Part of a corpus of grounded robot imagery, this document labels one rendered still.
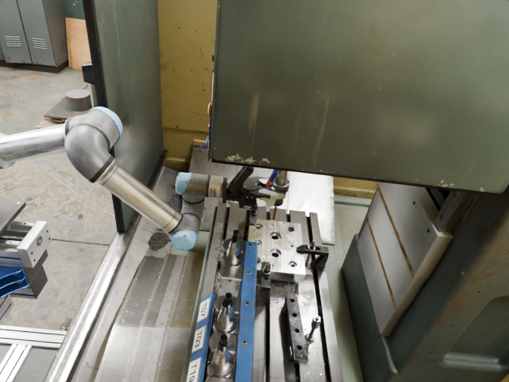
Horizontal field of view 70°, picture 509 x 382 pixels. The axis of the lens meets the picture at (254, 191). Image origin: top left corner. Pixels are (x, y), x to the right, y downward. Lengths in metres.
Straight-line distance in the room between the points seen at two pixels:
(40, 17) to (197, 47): 3.82
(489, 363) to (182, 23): 1.94
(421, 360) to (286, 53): 1.07
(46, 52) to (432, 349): 5.47
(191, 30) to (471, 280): 1.67
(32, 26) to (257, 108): 5.21
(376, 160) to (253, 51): 0.34
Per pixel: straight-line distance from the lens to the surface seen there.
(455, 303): 1.18
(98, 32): 1.38
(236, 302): 1.03
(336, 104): 0.73
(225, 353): 0.88
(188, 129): 2.29
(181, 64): 2.14
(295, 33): 0.68
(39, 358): 2.23
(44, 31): 5.75
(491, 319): 1.37
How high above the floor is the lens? 2.05
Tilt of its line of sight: 37 degrees down
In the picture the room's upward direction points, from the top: 8 degrees clockwise
